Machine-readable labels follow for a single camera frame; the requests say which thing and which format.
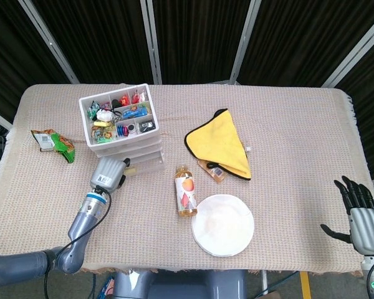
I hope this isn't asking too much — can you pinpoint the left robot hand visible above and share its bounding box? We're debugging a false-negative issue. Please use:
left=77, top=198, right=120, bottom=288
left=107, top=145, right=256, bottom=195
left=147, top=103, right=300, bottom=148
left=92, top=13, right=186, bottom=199
left=89, top=156, right=132, bottom=194

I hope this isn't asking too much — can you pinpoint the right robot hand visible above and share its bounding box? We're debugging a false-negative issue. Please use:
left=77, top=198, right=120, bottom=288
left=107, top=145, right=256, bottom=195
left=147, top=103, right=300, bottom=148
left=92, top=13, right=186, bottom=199
left=320, top=175, right=374, bottom=256

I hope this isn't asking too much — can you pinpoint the white drawer organizer box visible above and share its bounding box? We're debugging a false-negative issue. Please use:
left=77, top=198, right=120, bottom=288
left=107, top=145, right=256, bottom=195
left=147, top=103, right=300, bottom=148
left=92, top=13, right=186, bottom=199
left=78, top=82, right=166, bottom=175

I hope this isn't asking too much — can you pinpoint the translucent plastic drawer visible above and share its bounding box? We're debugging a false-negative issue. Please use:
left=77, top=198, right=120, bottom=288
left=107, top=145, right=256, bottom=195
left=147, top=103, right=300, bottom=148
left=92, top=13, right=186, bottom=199
left=92, top=138, right=161, bottom=153
left=124, top=154, right=166, bottom=174
left=96, top=146, right=165, bottom=163

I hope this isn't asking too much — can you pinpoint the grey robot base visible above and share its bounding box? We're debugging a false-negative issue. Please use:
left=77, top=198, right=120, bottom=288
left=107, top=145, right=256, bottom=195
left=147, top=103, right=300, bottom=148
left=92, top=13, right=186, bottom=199
left=112, top=269, right=249, bottom=299

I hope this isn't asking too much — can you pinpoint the green lion print packet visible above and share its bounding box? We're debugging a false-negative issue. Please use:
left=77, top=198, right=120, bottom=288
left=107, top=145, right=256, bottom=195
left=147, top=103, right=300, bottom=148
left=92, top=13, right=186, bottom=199
left=92, top=126, right=116, bottom=144

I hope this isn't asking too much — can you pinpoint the green snack bag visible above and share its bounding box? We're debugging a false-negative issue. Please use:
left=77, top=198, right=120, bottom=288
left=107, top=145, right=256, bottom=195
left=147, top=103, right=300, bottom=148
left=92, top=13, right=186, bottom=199
left=30, top=128, right=77, bottom=164

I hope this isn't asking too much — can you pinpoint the small green packet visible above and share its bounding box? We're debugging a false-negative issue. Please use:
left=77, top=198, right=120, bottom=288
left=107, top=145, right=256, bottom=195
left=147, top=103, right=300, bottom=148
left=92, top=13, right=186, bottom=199
left=87, top=101, right=101, bottom=119

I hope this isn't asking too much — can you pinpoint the beige woven tablecloth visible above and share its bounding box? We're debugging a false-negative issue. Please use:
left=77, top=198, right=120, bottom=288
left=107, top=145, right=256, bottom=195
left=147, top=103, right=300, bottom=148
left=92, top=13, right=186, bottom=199
left=0, top=83, right=374, bottom=277

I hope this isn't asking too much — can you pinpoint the juice bottle with fruit label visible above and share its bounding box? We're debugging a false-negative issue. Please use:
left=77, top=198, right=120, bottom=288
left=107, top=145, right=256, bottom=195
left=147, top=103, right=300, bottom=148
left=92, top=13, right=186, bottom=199
left=174, top=165, right=198, bottom=217

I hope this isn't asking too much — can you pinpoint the red candy packet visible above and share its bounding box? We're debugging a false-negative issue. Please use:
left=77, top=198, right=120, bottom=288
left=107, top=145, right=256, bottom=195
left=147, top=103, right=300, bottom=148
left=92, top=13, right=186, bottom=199
left=130, top=89, right=146, bottom=104

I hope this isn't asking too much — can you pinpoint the yellow floor tape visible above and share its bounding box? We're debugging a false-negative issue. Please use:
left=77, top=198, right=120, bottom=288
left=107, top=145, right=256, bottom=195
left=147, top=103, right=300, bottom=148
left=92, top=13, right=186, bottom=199
left=300, top=270, right=311, bottom=299

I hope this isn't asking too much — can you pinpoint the orange plastic packet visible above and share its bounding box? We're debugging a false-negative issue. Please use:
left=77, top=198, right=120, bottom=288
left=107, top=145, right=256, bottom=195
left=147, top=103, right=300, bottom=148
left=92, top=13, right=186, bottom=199
left=197, top=158, right=228, bottom=184

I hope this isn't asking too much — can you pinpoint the blue printed package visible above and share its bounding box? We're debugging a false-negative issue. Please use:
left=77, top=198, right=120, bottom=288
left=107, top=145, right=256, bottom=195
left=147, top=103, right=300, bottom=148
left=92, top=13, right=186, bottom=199
left=99, top=275, right=116, bottom=299

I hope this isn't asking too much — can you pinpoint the yellow cloth with black trim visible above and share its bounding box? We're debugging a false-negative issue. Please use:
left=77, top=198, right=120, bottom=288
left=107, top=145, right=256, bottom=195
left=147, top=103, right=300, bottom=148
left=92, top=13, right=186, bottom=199
left=184, top=107, right=252, bottom=181

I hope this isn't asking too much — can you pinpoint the white paper plate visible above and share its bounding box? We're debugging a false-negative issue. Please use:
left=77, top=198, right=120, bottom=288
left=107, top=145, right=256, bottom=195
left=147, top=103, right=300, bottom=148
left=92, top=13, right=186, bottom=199
left=190, top=194, right=256, bottom=258

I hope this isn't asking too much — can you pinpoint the black pleated curtain panel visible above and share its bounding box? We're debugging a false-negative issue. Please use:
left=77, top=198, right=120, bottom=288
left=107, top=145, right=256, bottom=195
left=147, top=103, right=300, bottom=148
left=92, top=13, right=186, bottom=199
left=0, top=0, right=72, bottom=122
left=31, top=0, right=153, bottom=84
left=151, top=0, right=253, bottom=84
left=238, top=0, right=374, bottom=87

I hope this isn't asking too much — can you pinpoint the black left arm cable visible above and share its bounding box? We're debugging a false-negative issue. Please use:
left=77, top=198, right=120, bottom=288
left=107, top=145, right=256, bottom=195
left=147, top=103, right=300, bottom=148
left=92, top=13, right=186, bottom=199
left=43, top=185, right=112, bottom=299

